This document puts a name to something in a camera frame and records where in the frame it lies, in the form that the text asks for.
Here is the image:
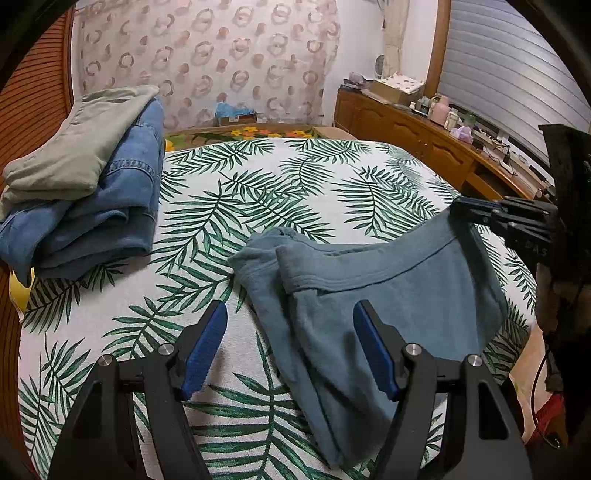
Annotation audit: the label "wooden louvre door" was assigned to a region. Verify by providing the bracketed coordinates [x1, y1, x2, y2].
[0, 9, 86, 181]

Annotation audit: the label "sheer circle-pattern curtain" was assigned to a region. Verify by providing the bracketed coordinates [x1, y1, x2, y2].
[74, 0, 342, 132]

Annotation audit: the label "yellow plastic item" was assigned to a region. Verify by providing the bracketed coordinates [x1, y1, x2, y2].
[9, 267, 36, 311]

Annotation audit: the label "folded blue denim jeans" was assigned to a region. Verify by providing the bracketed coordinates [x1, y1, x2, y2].
[0, 97, 166, 280]

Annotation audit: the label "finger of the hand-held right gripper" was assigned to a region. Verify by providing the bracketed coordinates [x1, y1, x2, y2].
[451, 207, 511, 232]
[455, 196, 513, 214]

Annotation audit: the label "beige tied curtain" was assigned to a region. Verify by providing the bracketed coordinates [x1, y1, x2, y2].
[383, 0, 408, 79]

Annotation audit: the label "cardboard box with dotted cloth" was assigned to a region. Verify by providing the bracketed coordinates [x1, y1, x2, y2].
[369, 73, 426, 106]

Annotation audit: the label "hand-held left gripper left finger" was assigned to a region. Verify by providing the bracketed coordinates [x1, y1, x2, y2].
[48, 300, 229, 480]

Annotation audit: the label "wooden cabinet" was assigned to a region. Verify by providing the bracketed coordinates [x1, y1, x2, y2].
[333, 88, 555, 204]

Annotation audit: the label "grey window blinds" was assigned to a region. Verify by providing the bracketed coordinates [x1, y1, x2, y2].
[436, 0, 591, 169]

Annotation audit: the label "folded sage green pants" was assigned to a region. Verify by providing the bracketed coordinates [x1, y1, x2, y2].
[0, 85, 160, 220]

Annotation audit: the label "beige floor mat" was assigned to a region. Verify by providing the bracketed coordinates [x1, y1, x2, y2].
[508, 323, 568, 444]

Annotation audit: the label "pink thermos bottle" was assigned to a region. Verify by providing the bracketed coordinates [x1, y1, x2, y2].
[429, 93, 451, 125]

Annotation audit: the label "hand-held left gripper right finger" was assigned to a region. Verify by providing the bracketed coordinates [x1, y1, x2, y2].
[353, 300, 534, 480]

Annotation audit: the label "blue-grey pants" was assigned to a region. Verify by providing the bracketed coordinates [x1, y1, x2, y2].
[228, 210, 509, 468]

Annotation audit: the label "leaf-print bed sheet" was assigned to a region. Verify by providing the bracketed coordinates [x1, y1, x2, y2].
[18, 137, 539, 480]

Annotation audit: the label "blue crumpled bag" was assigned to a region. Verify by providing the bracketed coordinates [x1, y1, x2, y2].
[215, 102, 257, 120]

